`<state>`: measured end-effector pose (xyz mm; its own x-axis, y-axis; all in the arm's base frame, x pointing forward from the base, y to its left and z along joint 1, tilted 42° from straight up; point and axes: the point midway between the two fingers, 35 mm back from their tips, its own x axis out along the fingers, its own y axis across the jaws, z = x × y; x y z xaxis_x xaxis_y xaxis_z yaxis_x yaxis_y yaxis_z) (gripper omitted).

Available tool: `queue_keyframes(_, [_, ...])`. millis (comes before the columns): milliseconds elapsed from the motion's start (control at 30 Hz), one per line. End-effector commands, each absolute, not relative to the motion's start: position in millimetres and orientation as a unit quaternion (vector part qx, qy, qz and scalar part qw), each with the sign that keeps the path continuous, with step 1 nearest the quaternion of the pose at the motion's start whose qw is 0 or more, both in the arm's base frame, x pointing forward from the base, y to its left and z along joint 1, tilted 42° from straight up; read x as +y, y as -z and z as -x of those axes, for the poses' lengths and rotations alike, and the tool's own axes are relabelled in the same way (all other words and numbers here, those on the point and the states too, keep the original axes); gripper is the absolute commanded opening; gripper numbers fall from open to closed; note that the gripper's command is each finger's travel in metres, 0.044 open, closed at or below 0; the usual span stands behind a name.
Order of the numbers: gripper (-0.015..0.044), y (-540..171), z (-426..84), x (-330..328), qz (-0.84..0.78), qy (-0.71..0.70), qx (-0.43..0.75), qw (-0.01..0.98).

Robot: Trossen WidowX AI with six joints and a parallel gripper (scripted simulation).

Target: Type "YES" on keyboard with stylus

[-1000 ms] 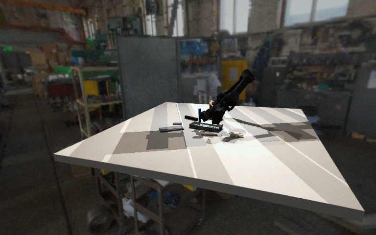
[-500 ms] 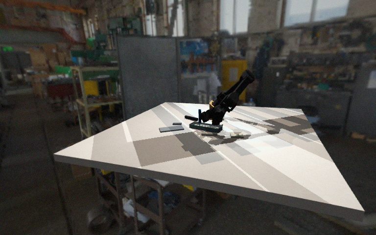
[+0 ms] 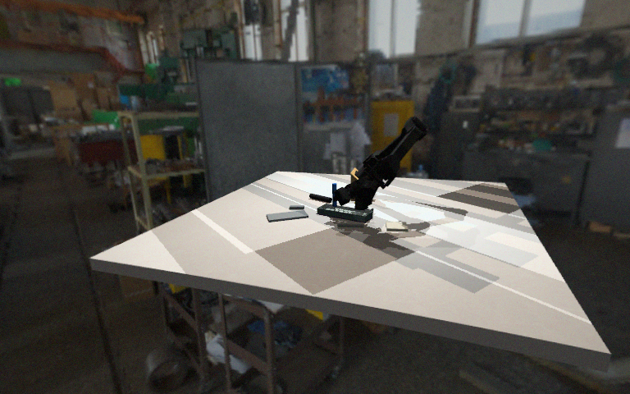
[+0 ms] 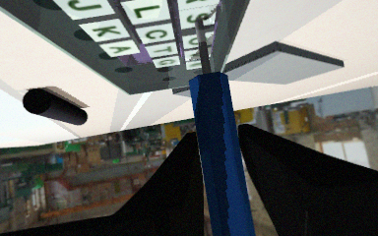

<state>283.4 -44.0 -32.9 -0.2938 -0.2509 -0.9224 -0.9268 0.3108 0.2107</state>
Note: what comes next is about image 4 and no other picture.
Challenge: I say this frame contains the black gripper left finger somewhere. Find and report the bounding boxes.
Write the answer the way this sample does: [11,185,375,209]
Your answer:
[0,132,204,236]

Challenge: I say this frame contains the black cylinder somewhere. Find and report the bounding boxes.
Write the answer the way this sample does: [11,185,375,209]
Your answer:
[23,88,88,126]

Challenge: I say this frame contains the grey keyboard with keys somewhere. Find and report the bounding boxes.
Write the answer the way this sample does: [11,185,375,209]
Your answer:
[0,0,252,96]

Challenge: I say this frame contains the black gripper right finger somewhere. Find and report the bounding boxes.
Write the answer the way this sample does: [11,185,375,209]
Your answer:
[238,124,378,236]

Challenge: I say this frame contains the blue stylus with grey tip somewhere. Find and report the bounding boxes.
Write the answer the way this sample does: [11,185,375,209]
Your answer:
[189,41,256,236]

